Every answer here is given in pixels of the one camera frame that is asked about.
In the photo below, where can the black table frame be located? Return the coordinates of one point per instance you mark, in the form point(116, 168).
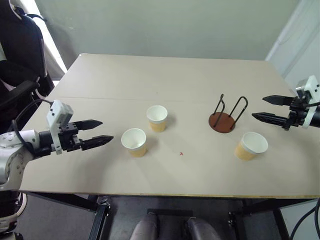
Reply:
point(175, 215)

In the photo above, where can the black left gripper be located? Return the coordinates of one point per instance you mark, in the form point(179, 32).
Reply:
point(68, 137)

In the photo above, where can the dark rounded foot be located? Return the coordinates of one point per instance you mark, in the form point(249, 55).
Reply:
point(201, 229)
point(145, 228)

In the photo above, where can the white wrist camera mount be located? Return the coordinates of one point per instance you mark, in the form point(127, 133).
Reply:
point(57, 117)
point(310, 96)

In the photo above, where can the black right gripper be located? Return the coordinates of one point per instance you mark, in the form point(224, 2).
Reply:
point(297, 113)

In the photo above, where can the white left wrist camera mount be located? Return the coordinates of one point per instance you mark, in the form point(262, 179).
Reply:
point(57, 117)

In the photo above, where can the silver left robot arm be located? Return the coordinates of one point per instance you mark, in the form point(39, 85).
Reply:
point(15, 150)

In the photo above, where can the dark rounded left foot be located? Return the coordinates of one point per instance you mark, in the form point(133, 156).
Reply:
point(145, 228)

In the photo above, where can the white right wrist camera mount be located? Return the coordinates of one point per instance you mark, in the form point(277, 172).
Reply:
point(310, 96)

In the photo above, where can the dark rounded right foot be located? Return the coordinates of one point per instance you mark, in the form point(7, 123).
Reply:
point(201, 229)

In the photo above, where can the yellow paper cup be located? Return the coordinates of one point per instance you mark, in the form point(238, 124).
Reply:
point(134, 142)
point(250, 146)
point(157, 118)

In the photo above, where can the black office chair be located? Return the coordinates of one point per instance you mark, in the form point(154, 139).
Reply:
point(20, 57)

